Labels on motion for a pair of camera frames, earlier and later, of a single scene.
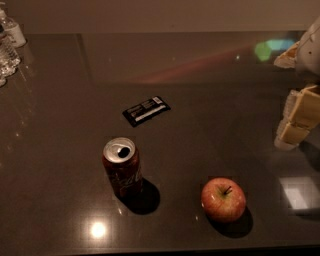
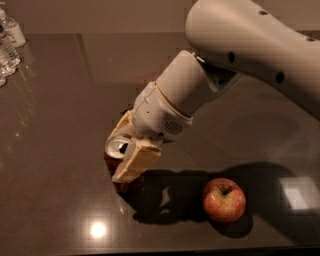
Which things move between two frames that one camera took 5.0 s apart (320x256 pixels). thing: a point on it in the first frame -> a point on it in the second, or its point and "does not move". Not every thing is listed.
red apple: [223, 199] does not move
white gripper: [310, 55] -> [156, 113]
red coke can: [123, 167] does not move
